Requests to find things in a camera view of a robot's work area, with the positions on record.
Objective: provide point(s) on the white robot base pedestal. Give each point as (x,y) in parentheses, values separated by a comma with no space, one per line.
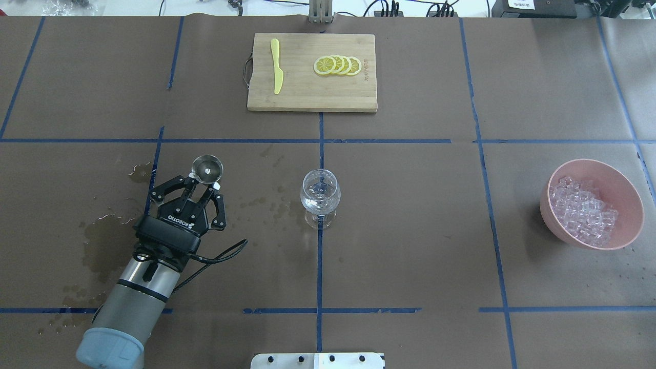
(319,360)

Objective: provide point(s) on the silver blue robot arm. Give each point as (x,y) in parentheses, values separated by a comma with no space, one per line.
(124,323)

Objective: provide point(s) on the clear wine glass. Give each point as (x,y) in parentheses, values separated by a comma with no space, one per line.
(320,195)

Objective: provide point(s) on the yellow plastic knife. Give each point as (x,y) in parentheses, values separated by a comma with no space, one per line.
(278,72)

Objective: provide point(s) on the pink bowl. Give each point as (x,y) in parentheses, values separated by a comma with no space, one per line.
(615,189)

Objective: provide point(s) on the aluminium frame post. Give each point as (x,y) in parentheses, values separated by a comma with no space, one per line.
(321,11)

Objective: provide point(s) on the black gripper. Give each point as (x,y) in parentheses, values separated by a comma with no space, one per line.
(183,212)

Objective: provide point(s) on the clear ice cubes pile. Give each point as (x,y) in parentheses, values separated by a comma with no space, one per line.
(580,209)

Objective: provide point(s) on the steel jigger cup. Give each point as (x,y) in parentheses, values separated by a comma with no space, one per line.
(207,169)

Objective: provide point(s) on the lemon slice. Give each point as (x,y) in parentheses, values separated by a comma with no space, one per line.
(339,65)

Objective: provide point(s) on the bamboo cutting board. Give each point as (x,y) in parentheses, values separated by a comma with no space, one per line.
(305,91)

